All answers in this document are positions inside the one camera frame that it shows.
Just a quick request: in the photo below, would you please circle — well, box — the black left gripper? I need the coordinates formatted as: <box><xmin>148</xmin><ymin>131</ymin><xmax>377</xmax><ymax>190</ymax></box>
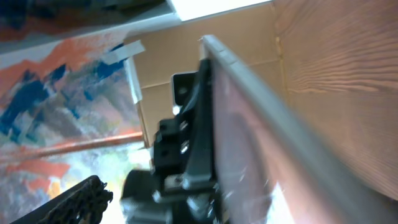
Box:
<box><xmin>120</xmin><ymin>59</ymin><xmax>223</xmax><ymax>223</ymax></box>

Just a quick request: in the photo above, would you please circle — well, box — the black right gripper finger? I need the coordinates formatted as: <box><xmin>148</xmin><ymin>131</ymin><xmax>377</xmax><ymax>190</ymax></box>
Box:
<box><xmin>12</xmin><ymin>175</ymin><xmax>113</xmax><ymax>224</ymax></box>

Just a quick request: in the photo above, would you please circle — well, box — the bronze Galaxy smartphone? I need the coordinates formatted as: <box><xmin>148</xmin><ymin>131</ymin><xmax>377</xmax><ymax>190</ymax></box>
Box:
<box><xmin>201</xmin><ymin>35</ymin><xmax>397</xmax><ymax>223</ymax></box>

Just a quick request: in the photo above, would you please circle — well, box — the colourful painted poster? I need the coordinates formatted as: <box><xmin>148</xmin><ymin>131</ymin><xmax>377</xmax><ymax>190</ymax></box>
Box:
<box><xmin>0</xmin><ymin>0</ymin><xmax>175</xmax><ymax>224</ymax></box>

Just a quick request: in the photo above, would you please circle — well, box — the brown cardboard panel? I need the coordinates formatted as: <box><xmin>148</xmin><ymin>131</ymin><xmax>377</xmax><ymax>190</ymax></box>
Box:
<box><xmin>123</xmin><ymin>0</ymin><xmax>290</xmax><ymax>149</ymax></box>

